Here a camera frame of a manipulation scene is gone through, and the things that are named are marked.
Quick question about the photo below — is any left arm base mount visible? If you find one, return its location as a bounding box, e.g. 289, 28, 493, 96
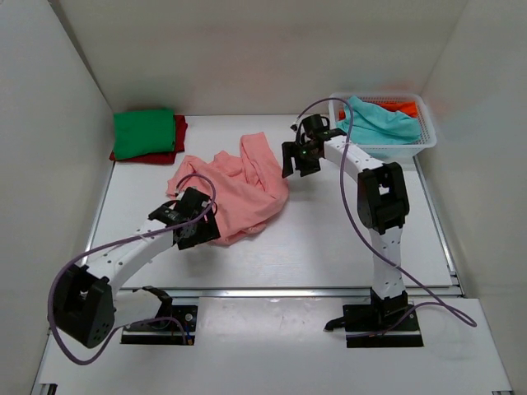
117, 286, 198, 346

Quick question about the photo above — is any green folded t-shirt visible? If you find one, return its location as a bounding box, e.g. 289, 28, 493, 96
113, 109, 176, 160

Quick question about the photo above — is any pink t-shirt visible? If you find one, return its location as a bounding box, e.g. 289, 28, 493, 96
166, 132, 289, 246

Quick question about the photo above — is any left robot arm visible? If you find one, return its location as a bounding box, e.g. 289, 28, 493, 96
48, 208, 220, 349

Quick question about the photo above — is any teal t-shirt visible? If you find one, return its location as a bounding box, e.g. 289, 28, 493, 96
347, 96, 421, 145

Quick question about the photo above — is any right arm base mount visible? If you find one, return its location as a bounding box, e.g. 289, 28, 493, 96
324, 290, 424, 348

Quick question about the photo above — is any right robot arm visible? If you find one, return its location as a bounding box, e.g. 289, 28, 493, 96
282, 125, 409, 330

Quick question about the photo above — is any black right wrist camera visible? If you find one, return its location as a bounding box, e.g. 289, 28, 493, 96
291, 114, 330, 144

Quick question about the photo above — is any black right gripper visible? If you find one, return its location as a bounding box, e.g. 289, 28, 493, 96
282, 142, 320, 179

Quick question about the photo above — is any orange t-shirt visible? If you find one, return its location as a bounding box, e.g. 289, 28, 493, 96
349, 99, 418, 121

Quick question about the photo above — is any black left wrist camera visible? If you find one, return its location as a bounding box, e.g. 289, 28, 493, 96
148, 187, 211, 226

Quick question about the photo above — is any red folded t-shirt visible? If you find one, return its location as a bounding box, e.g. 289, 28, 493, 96
109, 114, 188, 165

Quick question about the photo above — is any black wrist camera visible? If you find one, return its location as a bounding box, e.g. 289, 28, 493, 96
148, 187, 211, 226
291, 114, 330, 144

